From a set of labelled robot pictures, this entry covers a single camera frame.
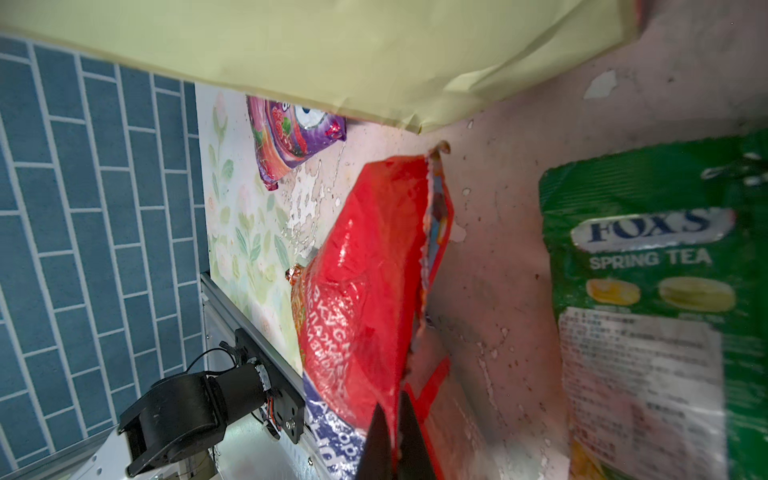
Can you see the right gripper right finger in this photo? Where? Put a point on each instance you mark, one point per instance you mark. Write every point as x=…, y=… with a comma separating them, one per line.
x=413, y=459

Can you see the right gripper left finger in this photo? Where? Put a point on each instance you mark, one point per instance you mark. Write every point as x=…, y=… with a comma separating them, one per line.
x=376, y=460

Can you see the red snack packet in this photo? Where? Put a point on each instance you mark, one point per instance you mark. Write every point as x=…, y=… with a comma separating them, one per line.
x=361, y=301

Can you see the small green snack packet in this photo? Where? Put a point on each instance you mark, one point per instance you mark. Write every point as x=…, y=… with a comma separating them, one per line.
x=658, y=261

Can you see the purple Fox's candy packet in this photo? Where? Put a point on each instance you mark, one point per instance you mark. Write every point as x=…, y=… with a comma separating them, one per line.
x=286, y=135

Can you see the floral paper gift bag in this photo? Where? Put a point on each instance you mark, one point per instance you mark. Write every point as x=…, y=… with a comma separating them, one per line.
x=414, y=65

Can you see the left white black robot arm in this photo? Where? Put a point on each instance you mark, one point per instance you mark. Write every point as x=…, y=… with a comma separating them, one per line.
x=185, y=414

